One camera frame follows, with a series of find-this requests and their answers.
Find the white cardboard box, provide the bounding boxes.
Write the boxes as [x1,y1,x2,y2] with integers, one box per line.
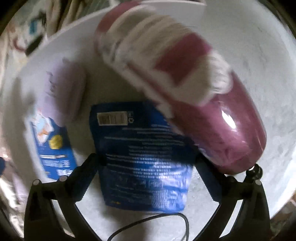
[1,9,144,186]

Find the purple pump bottle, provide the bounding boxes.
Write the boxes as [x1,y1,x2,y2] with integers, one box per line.
[94,1,266,175]

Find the dark blue packet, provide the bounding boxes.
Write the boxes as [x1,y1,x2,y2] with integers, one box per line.
[89,101,194,213]

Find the blue mask packet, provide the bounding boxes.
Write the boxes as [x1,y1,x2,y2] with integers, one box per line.
[30,111,77,180]

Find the black cable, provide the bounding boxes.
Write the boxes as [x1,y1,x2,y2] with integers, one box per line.
[107,212,190,241]

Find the white snowman plush toy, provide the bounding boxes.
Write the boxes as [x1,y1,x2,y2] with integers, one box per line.
[9,11,46,56]

